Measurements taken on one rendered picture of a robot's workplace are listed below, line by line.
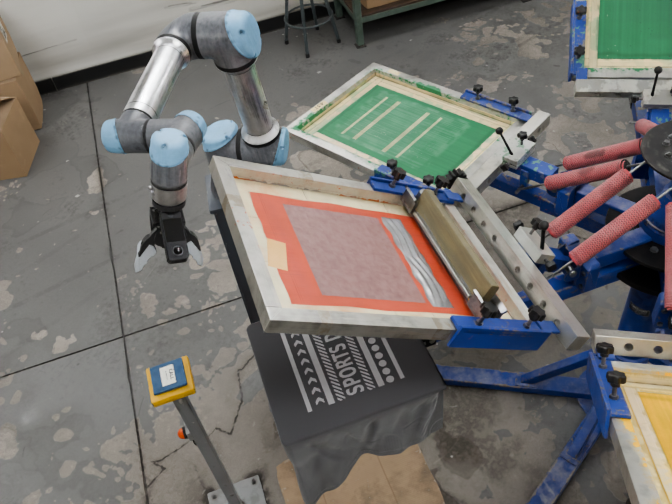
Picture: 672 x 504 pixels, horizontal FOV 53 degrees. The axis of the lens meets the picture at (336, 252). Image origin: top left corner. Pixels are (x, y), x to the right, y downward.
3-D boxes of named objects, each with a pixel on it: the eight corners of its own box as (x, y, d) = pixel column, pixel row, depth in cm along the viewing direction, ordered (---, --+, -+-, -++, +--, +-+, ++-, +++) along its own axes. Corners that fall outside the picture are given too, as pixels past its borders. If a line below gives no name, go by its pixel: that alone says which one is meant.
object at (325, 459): (312, 508, 213) (290, 444, 183) (309, 498, 216) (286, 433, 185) (446, 457, 220) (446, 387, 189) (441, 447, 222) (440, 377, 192)
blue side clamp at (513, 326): (448, 347, 161) (462, 327, 158) (439, 332, 165) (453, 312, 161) (537, 350, 176) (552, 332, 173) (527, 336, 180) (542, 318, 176)
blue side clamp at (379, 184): (366, 204, 199) (376, 185, 195) (360, 194, 202) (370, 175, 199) (445, 217, 214) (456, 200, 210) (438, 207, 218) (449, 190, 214)
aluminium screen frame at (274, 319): (263, 332, 137) (270, 319, 135) (208, 166, 177) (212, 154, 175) (538, 344, 177) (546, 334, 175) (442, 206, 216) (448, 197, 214)
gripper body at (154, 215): (181, 224, 158) (182, 182, 151) (188, 248, 153) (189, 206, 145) (148, 227, 156) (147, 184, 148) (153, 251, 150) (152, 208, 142)
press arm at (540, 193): (366, 136, 286) (364, 125, 282) (374, 129, 289) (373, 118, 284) (657, 261, 222) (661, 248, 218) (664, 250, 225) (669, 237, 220)
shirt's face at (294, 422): (284, 445, 184) (284, 444, 183) (247, 326, 213) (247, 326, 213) (446, 385, 190) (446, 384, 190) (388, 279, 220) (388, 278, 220)
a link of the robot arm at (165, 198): (190, 190, 142) (150, 193, 139) (189, 207, 145) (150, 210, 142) (184, 169, 147) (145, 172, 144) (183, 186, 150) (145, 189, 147)
